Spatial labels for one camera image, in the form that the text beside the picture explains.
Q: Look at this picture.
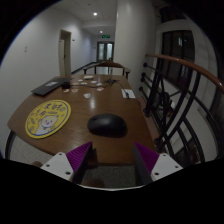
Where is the wooden armchair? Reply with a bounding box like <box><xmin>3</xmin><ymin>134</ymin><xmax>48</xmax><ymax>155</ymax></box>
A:
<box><xmin>82</xmin><ymin>60</ymin><xmax>132</xmax><ymax>80</ymax></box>

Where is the round yellow cartoon mouse pad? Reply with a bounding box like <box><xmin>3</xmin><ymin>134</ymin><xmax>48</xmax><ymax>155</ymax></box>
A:
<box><xmin>24</xmin><ymin>99</ymin><xmax>72</xmax><ymax>140</ymax></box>

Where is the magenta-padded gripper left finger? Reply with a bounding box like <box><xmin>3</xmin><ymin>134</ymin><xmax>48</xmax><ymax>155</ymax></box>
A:
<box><xmin>40</xmin><ymin>141</ymin><xmax>99</xmax><ymax>185</ymax></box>

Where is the black railing with wooden handrail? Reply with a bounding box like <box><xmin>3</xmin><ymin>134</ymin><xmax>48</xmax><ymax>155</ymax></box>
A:
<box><xmin>138</xmin><ymin>53</ymin><xmax>224</xmax><ymax>168</ymax></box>

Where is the white notepad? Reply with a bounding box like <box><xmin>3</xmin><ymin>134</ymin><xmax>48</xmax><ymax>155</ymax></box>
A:
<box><xmin>121</xmin><ymin>88</ymin><xmax>137</xmax><ymax>100</ymax></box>

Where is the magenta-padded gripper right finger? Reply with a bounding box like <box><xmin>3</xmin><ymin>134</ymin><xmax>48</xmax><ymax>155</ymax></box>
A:
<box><xmin>132</xmin><ymin>142</ymin><xmax>184</xmax><ymax>186</ymax></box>

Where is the dark window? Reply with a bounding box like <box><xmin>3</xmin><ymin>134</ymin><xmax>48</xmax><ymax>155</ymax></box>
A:
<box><xmin>159</xmin><ymin>29</ymin><xmax>196</xmax><ymax>83</ymax></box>

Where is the black computer mouse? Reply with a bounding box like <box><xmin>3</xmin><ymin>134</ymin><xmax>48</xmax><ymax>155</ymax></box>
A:
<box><xmin>87</xmin><ymin>113</ymin><xmax>128</xmax><ymax>138</ymax></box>

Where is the double glass door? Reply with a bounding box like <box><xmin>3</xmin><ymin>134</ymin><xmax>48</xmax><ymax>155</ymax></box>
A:
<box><xmin>96</xmin><ymin>41</ymin><xmax>115</xmax><ymax>63</ymax></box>

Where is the open side door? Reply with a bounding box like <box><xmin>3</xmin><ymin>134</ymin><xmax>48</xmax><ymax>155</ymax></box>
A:
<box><xmin>58</xmin><ymin>29</ymin><xmax>73</xmax><ymax>77</ymax></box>

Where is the dark closed laptop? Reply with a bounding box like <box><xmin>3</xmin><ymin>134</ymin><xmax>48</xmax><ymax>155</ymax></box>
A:
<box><xmin>30</xmin><ymin>77</ymin><xmax>74</xmax><ymax>97</ymax></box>

